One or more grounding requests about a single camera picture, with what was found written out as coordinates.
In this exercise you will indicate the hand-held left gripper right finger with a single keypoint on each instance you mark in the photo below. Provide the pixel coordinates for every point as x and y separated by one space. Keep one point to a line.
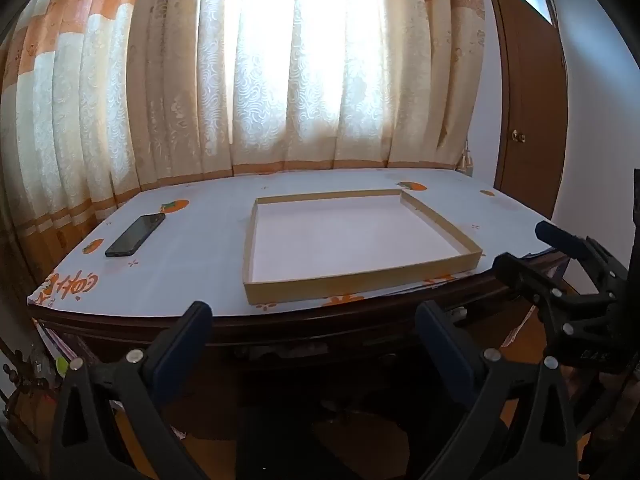
442 355

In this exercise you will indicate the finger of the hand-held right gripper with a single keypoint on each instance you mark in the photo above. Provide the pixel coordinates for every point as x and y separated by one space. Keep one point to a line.
560 237
520 272

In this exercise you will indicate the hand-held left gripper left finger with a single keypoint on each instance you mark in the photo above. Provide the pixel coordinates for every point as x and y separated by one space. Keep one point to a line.
180 355

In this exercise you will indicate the shallow cardboard box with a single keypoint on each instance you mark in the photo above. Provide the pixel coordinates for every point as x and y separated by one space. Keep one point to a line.
350 240

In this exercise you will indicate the brass door knob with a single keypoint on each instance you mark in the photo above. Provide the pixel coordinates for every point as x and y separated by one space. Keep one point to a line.
517 136

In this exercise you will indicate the curtain tassel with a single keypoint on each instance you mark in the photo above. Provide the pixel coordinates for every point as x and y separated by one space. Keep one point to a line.
467 157

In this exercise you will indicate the dark wooden table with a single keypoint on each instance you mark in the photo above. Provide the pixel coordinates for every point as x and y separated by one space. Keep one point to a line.
300 330

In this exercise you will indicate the black smartphone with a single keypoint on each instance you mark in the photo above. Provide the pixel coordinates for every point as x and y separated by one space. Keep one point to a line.
135 235

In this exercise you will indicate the brown wooden door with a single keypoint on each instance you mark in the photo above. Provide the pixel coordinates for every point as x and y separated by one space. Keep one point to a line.
530 85

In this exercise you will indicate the cream orange patterned curtain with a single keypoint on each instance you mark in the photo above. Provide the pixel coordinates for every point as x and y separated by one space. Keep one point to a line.
150 85

